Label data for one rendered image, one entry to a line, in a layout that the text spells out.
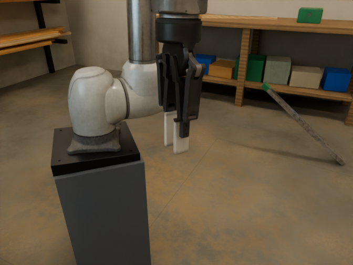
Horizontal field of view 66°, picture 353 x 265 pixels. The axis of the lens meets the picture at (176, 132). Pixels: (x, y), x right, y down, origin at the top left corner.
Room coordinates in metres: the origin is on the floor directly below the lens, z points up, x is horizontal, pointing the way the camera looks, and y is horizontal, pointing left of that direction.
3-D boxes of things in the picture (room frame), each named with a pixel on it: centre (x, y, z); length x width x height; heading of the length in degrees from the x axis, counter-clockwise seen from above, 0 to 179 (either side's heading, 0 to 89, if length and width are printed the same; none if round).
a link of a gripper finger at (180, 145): (0.44, -0.01, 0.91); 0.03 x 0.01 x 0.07; 120
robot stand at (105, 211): (0.90, 0.31, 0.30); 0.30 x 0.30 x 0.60; 20
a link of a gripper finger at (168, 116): (0.48, 0.01, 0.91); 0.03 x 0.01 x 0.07; 120
